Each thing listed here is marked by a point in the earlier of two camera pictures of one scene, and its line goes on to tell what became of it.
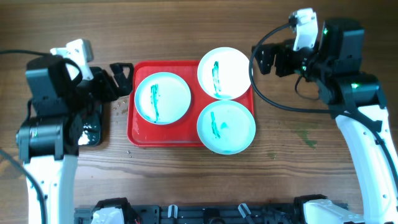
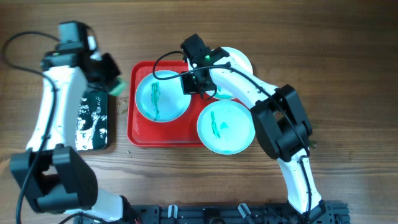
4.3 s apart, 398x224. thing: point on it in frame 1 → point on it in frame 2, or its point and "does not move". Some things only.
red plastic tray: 184,132 does not move
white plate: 162,98 does not move
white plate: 226,127 does not move
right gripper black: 279,56 → 188,90
